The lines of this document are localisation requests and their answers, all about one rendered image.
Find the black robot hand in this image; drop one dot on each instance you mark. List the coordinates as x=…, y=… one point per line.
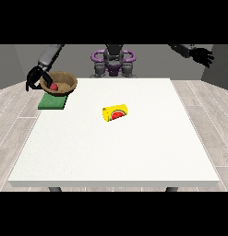
x=202, y=56
x=35, y=76

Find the brown wooden bowl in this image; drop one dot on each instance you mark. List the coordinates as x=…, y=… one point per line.
x=60, y=81

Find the small red ball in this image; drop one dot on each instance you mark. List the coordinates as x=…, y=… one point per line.
x=53, y=87

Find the green square pad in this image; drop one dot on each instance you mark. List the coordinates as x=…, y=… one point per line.
x=51, y=102

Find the yellow cup with melon print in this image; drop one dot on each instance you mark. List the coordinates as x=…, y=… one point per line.
x=115, y=112

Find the grey robot trunk purple rings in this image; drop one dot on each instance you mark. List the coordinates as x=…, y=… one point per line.
x=113, y=63

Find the dark table leg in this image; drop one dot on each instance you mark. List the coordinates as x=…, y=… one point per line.
x=172, y=189
x=55, y=189

